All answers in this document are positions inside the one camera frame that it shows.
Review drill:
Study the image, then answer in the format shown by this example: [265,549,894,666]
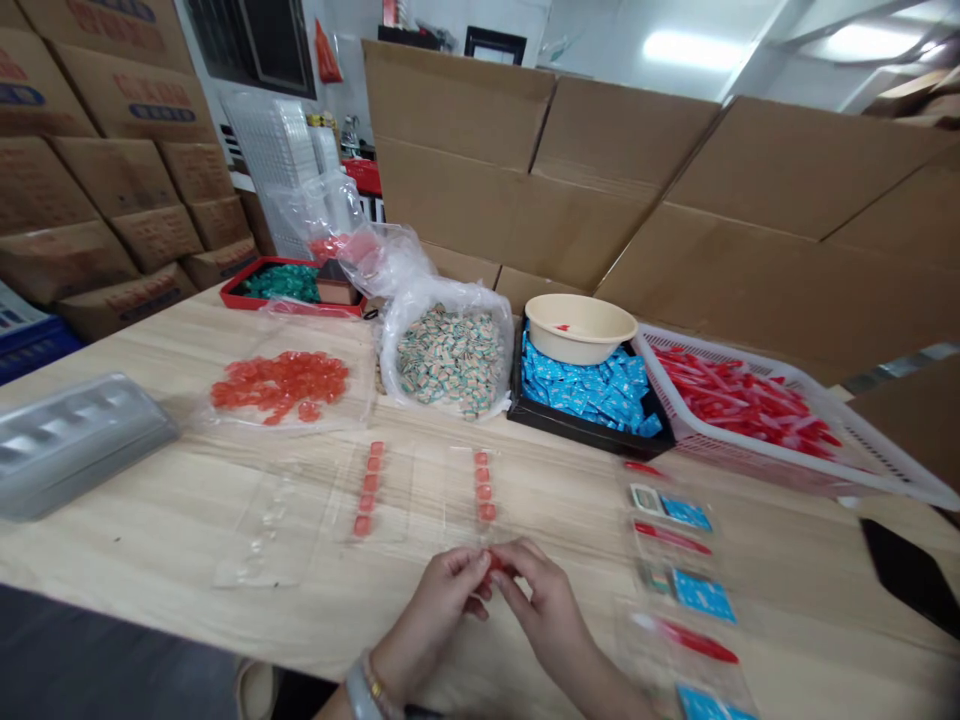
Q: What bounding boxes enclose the person's left hand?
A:
[372,545,497,704]

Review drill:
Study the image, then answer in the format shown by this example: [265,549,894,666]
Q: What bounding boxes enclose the person's right hand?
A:
[483,538,604,678]

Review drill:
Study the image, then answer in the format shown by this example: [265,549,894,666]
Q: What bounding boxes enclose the clear plastic blister tray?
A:
[440,442,520,550]
[212,463,320,592]
[328,437,419,560]

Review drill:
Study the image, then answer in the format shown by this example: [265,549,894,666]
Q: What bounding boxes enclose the small white packet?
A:
[629,482,667,520]

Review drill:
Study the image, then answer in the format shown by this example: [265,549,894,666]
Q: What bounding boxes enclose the black shallow box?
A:
[506,320,678,463]

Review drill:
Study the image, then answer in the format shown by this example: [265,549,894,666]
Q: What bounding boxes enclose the long red stick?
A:
[633,521,714,557]
[632,611,741,666]

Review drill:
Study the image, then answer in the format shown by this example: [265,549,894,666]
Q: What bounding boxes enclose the small blue packet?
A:
[659,494,714,533]
[670,566,738,625]
[675,683,760,720]

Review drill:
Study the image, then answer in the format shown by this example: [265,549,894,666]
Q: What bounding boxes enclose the pile of blue packets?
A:
[520,328,664,439]

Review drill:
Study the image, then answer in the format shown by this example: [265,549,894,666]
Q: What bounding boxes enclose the pile of striped candies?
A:
[395,302,506,422]

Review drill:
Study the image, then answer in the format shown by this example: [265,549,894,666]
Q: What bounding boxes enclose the long clear blister tray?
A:
[612,455,763,720]

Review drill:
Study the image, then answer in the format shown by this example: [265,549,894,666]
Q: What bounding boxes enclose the beige plastic bowl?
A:
[524,293,640,367]

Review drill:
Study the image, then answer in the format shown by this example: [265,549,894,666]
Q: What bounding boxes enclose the clear bag holding striped candies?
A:
[377,275,520,423]

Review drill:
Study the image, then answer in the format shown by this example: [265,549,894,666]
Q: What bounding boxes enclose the pile of orange candies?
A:
[210,350,351,427]

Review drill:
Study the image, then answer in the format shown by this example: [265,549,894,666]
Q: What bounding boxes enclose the pile of red sticks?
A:
[650,344,843,460]

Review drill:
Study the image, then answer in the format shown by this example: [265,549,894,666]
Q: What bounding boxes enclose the small brown box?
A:
[314,259,363,307]

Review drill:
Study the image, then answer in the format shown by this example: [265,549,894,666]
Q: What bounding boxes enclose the pile of green candies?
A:
[242,261,324,306]

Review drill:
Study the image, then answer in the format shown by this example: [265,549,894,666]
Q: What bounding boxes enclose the clear bag with orange candies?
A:
[263,170,440,303]

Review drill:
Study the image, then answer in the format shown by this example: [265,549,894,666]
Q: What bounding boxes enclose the red shallow tray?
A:
[218,255,370,322]

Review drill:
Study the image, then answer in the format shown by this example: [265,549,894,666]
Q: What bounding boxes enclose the white plastic basket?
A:
[632,323,960,513]

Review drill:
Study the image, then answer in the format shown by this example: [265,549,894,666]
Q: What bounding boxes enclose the large flattened cardboard cartons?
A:
[361,38,960,380]

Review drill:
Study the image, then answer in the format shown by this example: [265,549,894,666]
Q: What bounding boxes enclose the black phone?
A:
[860,516,960,641]

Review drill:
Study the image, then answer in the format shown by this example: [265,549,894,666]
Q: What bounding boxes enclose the red plastic basket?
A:
[341,156,379,193]

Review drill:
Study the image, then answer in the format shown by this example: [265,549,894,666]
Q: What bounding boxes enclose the stack of grey plastic trays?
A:
[0,371,182,525]

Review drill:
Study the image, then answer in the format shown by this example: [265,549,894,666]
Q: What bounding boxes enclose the brown cardboard box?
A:
[845,358,960,520]

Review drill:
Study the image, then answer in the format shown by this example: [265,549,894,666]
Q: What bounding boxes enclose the bagged stack of clear trays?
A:
[217,89,348,262]

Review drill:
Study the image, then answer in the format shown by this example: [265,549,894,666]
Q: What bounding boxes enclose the blue plastic crate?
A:
[0,280,85,385]

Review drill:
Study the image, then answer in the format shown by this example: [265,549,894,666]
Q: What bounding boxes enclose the red hanging plastic bag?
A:
[314,17,346,85]

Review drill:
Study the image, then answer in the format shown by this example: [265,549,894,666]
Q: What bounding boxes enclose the stack of printed cartons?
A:
[0,0,262,344]

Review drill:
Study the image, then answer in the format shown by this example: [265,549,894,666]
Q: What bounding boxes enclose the dark window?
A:
[182,0,319,100]

